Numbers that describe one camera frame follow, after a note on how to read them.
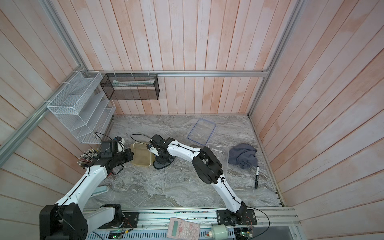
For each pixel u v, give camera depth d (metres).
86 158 0.77
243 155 0.90
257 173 0.88
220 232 0.64
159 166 0.86
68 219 0.39
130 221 0.73
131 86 1.04
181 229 0.70
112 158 0.64
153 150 0.86
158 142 0.75
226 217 0.72
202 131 1.11
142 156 1.00
